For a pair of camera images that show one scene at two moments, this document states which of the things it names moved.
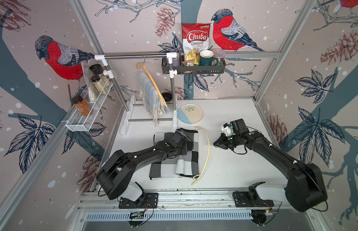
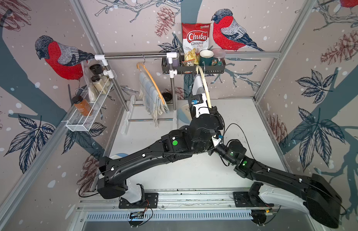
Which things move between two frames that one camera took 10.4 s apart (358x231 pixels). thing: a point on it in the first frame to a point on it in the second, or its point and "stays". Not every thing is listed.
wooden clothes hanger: x=143 y=64 stays
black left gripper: x=185 y=145 to x=213 y=114
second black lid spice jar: x=97 y=83 stays
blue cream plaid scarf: x=153 y=102 stays
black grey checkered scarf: x=186 y=165 to x=198 y=87
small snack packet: x=188 y=63 stays
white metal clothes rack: x=129 y=107 stays
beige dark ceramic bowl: x=167 y=96 stays
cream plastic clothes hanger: x=197 y=177 to x=198 y=68
